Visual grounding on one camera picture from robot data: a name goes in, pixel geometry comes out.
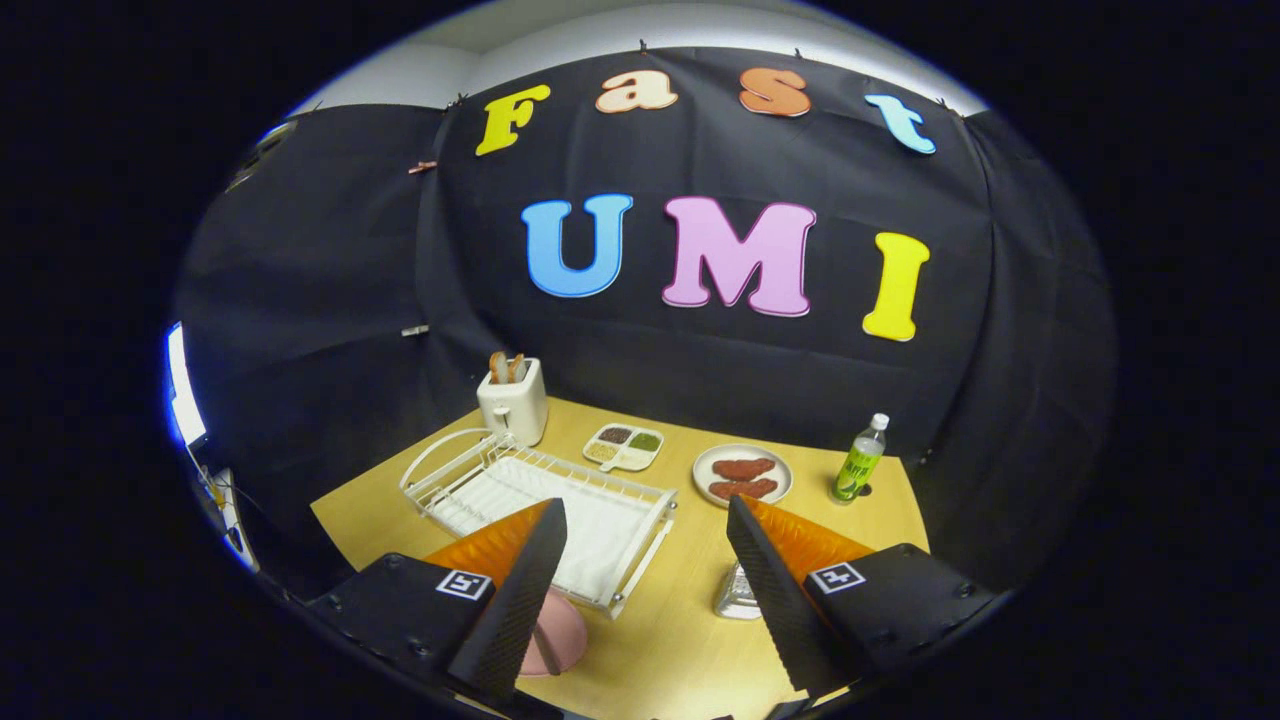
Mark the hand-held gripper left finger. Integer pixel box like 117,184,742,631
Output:
305,497,569,713

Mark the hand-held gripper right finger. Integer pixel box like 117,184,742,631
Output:
726,493,1001,701

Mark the metal wire basket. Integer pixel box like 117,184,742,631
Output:
714,560,766,621

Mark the pink plate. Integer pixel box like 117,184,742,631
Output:
520,587,589,677

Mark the white wire dish rack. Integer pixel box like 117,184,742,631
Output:
399,428,679,620

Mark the white plate with meat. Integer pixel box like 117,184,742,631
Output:
692,443,794,509

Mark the white divided bean dish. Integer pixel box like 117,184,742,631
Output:
583,423,665,473

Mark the green tea bottle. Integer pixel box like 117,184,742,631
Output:
831,412,890,504

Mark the white toaster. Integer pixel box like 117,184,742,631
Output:
476,357,549,447

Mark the black backdrop cloth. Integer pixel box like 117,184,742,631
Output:
170,45,1119,601

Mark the computer monitor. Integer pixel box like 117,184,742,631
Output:
165,322,209,448

